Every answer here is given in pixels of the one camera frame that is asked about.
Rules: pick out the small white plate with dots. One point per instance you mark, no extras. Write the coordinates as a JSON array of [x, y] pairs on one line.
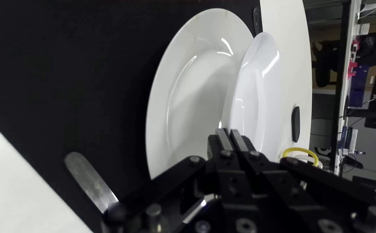
[[252, 106]]

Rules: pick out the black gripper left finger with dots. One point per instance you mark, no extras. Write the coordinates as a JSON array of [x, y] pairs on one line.
[[220, 151]]

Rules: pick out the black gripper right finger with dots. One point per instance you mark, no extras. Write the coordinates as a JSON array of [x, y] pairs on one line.
[[249, 159]]

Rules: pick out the black placemat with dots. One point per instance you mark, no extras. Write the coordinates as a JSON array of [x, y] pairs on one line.
[[75, 76]]

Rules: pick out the silver knife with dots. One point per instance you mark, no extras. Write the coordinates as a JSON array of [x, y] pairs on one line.
[[90, 182]]

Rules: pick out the large white plate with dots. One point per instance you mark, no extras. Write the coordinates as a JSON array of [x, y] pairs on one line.
[[190, 86]]

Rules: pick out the white round table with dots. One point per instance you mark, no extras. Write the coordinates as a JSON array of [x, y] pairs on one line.
[[30, 205]]

